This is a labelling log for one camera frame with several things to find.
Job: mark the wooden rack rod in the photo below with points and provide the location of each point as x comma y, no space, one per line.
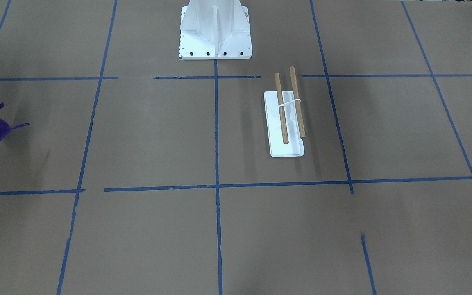
282,115
298,108

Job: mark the white rack wire bracket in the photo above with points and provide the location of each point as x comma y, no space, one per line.
290,110

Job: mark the white camera mast base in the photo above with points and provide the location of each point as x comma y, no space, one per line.
215,29

